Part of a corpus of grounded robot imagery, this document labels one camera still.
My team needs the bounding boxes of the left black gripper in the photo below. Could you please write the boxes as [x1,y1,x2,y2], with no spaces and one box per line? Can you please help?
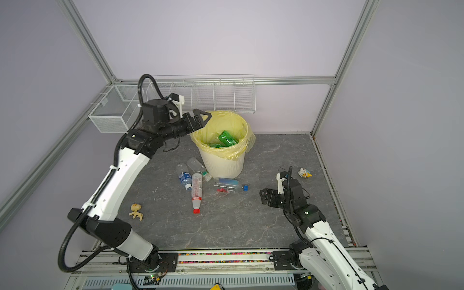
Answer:
[158,109,211,142]

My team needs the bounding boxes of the green soda bottle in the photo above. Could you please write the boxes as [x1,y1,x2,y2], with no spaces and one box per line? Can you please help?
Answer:
[209,143,226,148]
[218,130,239,147]

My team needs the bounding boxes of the clear bottle blue tint red cap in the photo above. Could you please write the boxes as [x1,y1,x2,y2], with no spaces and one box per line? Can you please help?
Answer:
[215,178,239,192]

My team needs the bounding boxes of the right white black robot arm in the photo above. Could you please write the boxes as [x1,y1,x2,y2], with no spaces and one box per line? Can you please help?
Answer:
[259,169,387,290]

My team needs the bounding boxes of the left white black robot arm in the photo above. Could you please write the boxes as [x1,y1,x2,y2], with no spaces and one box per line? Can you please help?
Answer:
[58,74,212,273]

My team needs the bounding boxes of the yellow plastic bin liner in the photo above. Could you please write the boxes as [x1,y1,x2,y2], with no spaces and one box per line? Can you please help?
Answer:
[190,111,256,160]

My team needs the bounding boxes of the cream plastic waste bin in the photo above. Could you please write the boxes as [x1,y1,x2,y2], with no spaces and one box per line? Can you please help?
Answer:
[198,147,245,179]

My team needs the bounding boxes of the small yellow white toy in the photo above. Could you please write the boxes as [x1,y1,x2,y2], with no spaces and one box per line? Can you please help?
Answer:
[298,167,312,179]

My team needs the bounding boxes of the clear bottle green collar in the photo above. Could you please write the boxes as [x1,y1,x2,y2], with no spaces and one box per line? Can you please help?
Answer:
[187,157,212,182]

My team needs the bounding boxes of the white bottle red cap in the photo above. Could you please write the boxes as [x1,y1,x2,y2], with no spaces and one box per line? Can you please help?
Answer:
[192,173,203,214]

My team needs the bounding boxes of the clear bottle blue label white cap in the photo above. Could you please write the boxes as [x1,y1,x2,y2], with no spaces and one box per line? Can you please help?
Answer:
[176,163,192,191]

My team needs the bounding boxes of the white mesh box basket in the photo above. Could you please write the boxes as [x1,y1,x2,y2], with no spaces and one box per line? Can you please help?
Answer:
[89,85,140,134]

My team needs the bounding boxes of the beige toy figure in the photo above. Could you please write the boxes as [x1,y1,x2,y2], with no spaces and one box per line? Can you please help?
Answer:
[129,204,143,221]

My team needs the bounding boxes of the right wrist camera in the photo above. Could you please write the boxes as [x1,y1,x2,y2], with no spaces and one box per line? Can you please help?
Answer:
[276,171,288,195]

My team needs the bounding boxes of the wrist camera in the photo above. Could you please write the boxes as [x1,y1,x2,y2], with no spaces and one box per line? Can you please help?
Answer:
[276,171,288,195]
[168,93,185,118]

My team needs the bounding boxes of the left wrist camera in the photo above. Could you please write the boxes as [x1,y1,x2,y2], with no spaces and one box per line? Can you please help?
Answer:
[168,93,185,118]

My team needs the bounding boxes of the long white wire basket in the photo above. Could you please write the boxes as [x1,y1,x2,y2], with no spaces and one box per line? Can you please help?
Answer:
[154,76,256,114]

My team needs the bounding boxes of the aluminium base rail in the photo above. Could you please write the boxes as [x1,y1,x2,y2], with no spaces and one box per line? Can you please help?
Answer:
[70,247,378,278]

